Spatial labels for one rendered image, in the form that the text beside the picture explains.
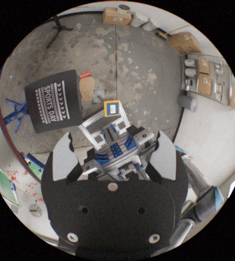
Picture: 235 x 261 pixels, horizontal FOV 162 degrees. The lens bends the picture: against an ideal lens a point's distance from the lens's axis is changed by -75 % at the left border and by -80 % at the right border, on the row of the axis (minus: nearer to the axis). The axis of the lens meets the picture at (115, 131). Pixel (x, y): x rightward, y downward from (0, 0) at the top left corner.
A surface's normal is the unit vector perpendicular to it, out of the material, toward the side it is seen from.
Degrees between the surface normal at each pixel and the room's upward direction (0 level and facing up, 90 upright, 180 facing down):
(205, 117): 90
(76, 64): 0
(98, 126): 0
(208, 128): 90
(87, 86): 0
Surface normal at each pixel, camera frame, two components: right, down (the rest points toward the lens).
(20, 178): 0.97, 0.11
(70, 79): 0.30, 0.48
